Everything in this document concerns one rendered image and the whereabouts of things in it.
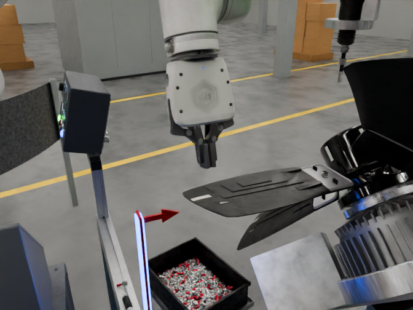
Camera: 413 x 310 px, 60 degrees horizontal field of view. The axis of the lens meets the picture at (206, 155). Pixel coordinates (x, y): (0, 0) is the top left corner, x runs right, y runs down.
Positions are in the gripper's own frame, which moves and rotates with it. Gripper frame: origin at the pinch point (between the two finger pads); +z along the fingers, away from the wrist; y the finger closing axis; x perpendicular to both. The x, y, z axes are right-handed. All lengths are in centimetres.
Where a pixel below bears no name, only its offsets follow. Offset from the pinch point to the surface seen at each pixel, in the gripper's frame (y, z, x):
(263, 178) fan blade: 10.8, 6.3, 1.2
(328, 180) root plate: 21.7, 8.3, -2.9
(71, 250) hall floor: -29, 75, 181
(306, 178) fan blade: 18.0, 7.3, -1.7
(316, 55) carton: 547, -71, 629
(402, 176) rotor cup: 31.6, 8.5, -10.1
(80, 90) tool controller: -14, -15, 52
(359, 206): 24.9, 13.2, -6.6
